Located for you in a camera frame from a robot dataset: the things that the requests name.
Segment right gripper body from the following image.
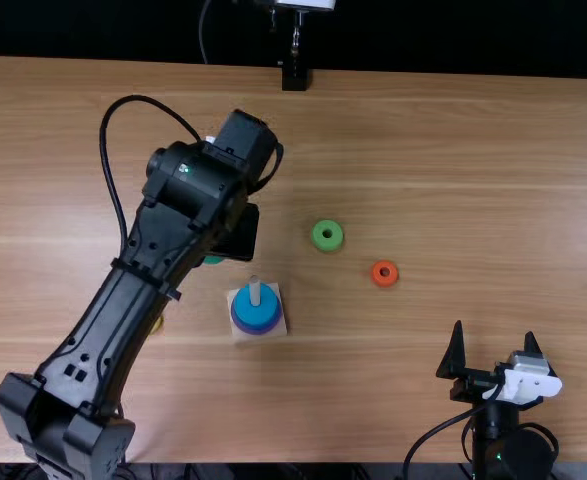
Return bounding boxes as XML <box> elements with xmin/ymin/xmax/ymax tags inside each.
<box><xmin>449</xmin><ymin>366</ymin><xmax>505</xmax><ymax>402</ymax></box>

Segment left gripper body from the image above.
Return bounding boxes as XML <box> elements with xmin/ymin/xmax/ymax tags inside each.
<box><xmin>211</xmin><ymin>202</ymin><xmax>262</xmax><ymax>262</ymax></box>

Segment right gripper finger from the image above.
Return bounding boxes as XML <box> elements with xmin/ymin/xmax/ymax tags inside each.
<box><xmin>524</xmin><ymin>330</ymin><xmax>561</xmax><ymax>380</ymax></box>
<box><xmin>436</xmin><ymin>320</ymin><xmax>469</xmax><ymax>378</ymax></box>

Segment wooden peg base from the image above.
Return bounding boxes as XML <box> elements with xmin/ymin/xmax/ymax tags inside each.
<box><xmin>225</xmin><ymin>273</ymin><xmax>290</xmax><ymax>347</ymax></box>

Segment black clamp stand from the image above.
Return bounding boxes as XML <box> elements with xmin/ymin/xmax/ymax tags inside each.
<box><xmin>271</xmin><ymin>9</ymin><xmax>314</xmax><ymax>92</ymax></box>

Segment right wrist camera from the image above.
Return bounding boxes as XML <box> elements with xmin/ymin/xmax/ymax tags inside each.
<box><xmin>481</xmin><ymin>349</ymin><xmax>563</xmax><ymax>405</ymax></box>

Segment black cable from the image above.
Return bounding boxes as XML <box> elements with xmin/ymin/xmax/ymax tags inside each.
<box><xmin>197</xmin><ymin>0</ymin><xmax>214</xmax><ymax>65</ymax></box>
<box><xmin>401</xmin><ymin>384</ymin><xmax>504</xmax><ymax>480</ymax></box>
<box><xmin>98</xmin><ymin>94</ymin><xmax>204</xmax><ymax>246</ymax></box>

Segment light green ring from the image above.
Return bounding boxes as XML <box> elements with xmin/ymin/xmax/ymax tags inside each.
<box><xmin>311</xmin><ymin>218</ymin><xmax>345</xmax><ymax>253</ymax></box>

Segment light blue ring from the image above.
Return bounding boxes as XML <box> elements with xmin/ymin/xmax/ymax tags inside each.
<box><xmin>233</xmin><ymin>285</ymin><xmax>281</xmax><ymax>327</ymax></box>

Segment dark blue ring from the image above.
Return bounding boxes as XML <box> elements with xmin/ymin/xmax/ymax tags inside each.
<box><xmin>231</xmin><ymin>294</ymin><xmax>282</xmax><ymax>332</ymax></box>

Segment purple ring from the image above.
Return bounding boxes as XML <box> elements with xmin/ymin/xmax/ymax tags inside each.
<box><xmin>230</xmin><ymin>299</ymin><xmax>283</xmax><ymax>337</ymax></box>

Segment orange ring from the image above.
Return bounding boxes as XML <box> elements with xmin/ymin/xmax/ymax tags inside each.
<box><xmin>370</xmin><ymin>259</ymin><xmax>400</xmax><ymax>289</ymax></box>

